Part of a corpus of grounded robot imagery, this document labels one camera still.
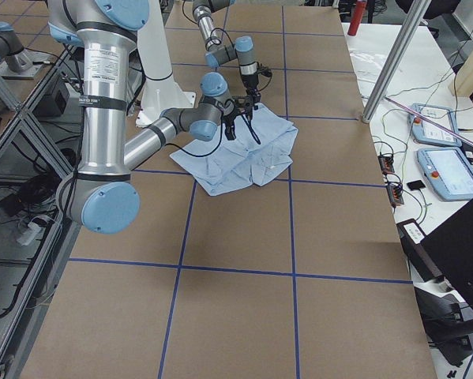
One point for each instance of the light blue button-up shirt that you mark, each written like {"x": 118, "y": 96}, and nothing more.
{"x": 226, "y": 166}

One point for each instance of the black laptop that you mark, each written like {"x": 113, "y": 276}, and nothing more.
{"x": 447, "y": 251}

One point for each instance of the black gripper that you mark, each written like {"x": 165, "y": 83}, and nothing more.
{"x": 230, "y": 118}
{"x": 250, "y": 83}

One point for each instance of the small black pad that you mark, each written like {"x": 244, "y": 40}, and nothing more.
{"x": 416, "y": 185}

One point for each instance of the aluminium frame post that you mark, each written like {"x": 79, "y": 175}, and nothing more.
{"x": 399, "y": 47}

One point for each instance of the red cylinder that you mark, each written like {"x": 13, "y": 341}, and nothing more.
{"x": 356, "y": 18}

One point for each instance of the lower blue teach pendant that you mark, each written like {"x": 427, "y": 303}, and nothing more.
{"x": 448, "y": 171}

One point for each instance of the metal reacher grabber stick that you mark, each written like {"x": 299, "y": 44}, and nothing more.
{"x": 430, "y": 121}

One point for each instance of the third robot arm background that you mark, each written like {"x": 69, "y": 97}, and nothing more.
{"x": 16, "y": 62}

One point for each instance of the clear plastic bag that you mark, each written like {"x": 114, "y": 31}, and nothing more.
{"x": 367, "y": 64}

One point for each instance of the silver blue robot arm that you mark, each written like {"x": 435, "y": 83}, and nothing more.
{"x": 228, "y": 43}
{"x": 99, "y": 194}

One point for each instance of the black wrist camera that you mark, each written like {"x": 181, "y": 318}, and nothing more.
{"x": 264, "y": 71}

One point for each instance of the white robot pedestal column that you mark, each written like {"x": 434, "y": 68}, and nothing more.
{"x": 161, "y": 91}

